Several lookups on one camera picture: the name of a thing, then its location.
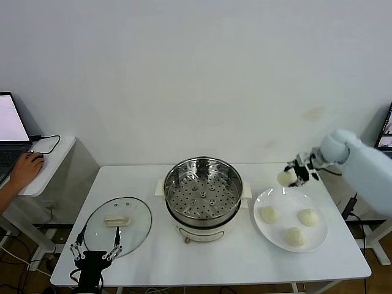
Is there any bare person forearm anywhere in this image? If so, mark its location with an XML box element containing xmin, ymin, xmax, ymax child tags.
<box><xmin>0</xmin><ymin>183</ymin><xmax>21</xmax><ymax>215</ymax></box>

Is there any cream electric cooker base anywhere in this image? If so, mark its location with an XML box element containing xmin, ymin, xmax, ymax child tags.
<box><xmin>155</xmin><ymin>178</ymin><xmax>254</xmax><ymax>245</ymax></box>

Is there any black desk cable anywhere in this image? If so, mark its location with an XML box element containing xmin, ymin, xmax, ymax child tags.
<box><xmin>29</xmin><ymin>134</ymin><xmax>62</xmax><ymax>154</ymax></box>

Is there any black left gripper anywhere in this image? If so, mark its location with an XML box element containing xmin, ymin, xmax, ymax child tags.
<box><xmin>69</xmin><ymin>225</ymin><xmax>123</xmax><ymax>287</ymax></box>

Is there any stainless steel steamer insert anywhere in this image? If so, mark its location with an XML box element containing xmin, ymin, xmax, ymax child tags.
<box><xmin>164</xmin><ymin>156</ymin><xmax>245</xmax><ymax>222</ymax></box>

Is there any bare person hand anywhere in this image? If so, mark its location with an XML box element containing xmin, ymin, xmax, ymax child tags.
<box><xmin>10</xmin><ymin>152</ymin><xmax>46</xmax><ymax>192</ymax></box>

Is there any white floor cable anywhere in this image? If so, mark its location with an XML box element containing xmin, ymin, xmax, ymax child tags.
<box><xmin>0</xmin><ymin>246</ymin><xmax>32</xmax><ymax>265</ymax></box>

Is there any white steamed baozi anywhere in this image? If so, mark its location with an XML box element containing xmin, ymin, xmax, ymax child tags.
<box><xmin>296</xmin><ymin>208</ymin><xmax>320</xmax><ymax>228</ymax></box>
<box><xmin>260</xmin><ymin>205</ymin><xmax>280</xmax><ymax>224</ymax></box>
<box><xmin>284</xmin><ymin>226</ymin><xmax>307</xmax><ymax>247</ymax></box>
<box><xmin>276</xmin><ymin>170</ymin><xmax>295</xmax><ymax>187</ymax></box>

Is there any dark laptop with pale screen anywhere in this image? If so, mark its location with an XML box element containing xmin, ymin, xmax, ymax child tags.
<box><xmin>0</xmin><ymin>91</ymin><xmax>34</xmax><ymax>186</ymax></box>

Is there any black power adapter with cable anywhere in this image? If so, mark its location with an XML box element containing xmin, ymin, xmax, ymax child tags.
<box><xmin>342</xmin><ymin>192</ymin><xmax>370</xmax><ymax>257</ymax></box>

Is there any dark laptop with video windows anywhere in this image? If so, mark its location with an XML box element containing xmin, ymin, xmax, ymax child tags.
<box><xmin>375</xmin><ymin>102</ymin><xmax>392</xmax><ymax>159</ymax></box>

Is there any round white plate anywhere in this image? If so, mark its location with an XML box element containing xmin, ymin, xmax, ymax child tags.
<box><xmin>253</xmin><ymin>186</ymin><xmax>328</xmax><ymax>254</ymax></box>

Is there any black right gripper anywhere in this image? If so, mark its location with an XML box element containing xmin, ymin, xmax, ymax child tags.
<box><xmin>284</xmin><ymin>156</ymin><xmax>322</xmax><ymax>189</ymax></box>

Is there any black floor cable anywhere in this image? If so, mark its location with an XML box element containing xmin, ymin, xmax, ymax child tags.
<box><xmin>0</xmin><ymin>235</ymin><xmax>34</xmax><ymax>267</ymax></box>

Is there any round glass pot lid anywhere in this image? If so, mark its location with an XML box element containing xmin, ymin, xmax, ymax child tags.
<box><xmin>83</xmin><ymin>196</ymin><xmax>153</xmax><ymax>260</ymax></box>

